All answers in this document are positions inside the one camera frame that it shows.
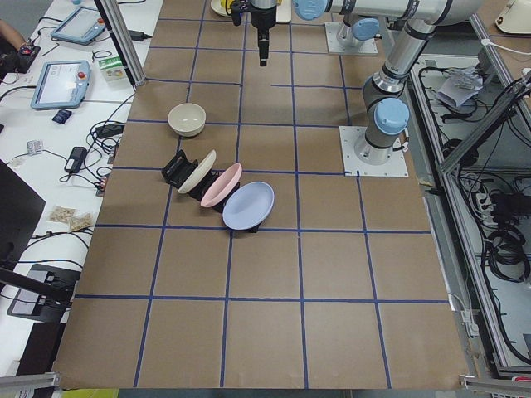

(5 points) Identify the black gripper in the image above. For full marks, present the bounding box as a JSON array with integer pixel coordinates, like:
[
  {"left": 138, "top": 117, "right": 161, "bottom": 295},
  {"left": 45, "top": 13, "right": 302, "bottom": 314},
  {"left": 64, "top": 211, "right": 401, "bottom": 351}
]
[{"left": 250, "top": 0, "right": 276, "bottom": 67}]

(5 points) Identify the blue plate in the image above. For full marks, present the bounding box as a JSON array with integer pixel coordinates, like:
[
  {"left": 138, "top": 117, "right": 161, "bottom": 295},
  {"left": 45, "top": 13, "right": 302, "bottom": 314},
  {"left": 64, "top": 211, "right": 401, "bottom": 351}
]
[{"left": 222, "top": 182, "right": 275, "bottom": 232}]

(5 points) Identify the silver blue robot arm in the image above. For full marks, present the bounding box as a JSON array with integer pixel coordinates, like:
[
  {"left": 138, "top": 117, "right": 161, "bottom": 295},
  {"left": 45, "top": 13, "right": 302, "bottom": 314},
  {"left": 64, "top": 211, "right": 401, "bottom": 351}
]
[
  {"left": 293, "top": 0, "right": 482, "bottom": 75},
  {"left": 354, "top": 19, "right": 435, "bottom": 166}
]

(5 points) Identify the beige plate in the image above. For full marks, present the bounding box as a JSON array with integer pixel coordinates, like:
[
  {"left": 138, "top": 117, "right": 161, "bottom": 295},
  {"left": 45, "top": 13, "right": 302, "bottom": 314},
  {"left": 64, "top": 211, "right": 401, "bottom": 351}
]
[{"left": 178, "top": 149, "right": 217, "bottom": 194}]

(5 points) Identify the pink plate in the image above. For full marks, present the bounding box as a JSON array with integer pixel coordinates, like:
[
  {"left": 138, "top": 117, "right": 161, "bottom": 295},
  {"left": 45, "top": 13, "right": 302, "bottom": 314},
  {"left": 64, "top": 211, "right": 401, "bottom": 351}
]
[{"left": 200, "top": 163, "right": 242, "bottom": 208}]

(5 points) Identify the beige ceramic bowl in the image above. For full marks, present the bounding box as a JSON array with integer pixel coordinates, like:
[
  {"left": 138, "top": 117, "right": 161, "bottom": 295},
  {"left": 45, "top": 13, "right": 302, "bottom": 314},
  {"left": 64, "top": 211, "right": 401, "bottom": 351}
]
[{"left": 168, "top": 103, "right": 207, "bottom": 138}]

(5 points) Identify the green white box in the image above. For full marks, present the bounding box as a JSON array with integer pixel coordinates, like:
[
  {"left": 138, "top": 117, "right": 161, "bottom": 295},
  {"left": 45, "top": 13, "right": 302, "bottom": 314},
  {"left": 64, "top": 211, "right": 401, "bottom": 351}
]
[{"left": 98, "top": 56, "right": 126, "bottom": 82}]

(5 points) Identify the black dish rack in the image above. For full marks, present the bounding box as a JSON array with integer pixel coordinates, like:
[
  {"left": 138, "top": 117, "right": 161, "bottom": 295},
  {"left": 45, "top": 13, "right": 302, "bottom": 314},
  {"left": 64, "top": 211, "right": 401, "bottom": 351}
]
[{"left": 161, "top": 149, "right": 241, "bottom": 213}]

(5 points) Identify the far blue teach pendant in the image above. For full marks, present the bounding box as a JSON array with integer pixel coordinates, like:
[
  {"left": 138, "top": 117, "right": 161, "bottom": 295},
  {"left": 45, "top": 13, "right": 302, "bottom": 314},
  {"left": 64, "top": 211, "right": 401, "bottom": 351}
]
[{"left": 51, "top": 7, "right": 105, "bottom": 45}]

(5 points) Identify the blue teach pendant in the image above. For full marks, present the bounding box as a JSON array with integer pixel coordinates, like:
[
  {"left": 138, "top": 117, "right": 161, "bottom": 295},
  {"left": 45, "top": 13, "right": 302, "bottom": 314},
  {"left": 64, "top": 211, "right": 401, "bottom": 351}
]
[
  {"left": 51, "top": 7, "right": 105, "bottom": 45},
  {"left": 31, "top": 60, "right": 91, "bottom": 110}
]

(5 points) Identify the near blue teach pendant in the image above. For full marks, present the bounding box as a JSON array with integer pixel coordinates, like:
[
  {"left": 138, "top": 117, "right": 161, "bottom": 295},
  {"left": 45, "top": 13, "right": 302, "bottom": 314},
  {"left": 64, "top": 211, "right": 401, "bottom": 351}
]
[{"left": 31, "top": 60, "right": 91, "bottom": 110}]

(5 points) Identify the black power adapter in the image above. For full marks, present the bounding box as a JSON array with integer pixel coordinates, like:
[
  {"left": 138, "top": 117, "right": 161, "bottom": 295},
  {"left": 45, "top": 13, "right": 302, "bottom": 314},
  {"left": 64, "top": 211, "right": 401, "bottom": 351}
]
[{"left": 64, "top": 147, "right": 88, "bottom": 174}]

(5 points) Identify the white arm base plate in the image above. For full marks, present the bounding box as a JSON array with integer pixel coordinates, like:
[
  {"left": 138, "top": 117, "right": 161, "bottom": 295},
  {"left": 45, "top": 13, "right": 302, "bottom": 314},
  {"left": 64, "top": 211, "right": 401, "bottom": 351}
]
[{"left": 339, "top": 126, "right": 409, "bottom": 177}]

